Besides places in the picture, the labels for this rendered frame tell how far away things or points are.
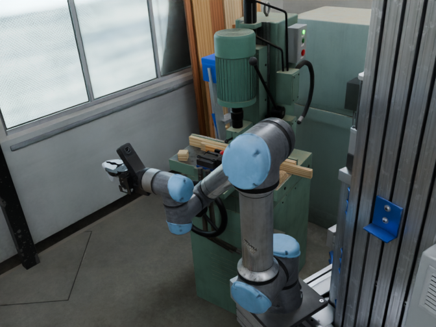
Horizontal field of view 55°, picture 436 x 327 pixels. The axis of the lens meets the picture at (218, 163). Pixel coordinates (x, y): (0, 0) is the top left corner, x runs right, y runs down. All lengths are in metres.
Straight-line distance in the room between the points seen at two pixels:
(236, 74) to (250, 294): 0.96
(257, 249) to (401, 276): 0.37
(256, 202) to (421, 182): 0.37
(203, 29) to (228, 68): 1.58
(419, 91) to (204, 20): 2.55
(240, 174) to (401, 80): 0.40
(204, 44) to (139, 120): 0.77
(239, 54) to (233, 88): 0.15
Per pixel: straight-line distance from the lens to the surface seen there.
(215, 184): 1.25
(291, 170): 1.91
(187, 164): 2.02
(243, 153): 0.93
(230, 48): 1.76
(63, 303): 2.76
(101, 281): 2.81
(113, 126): 3.12
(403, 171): 1.05
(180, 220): 1.26
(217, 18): 3.51
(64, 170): 3.01
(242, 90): 1.82
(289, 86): 1.97
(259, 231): 1.07
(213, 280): 2.39
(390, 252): 1.18
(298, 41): 2.01
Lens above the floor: 1.87
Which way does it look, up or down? 29 degrees down
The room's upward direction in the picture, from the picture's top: 3 degrees counter-clockwise
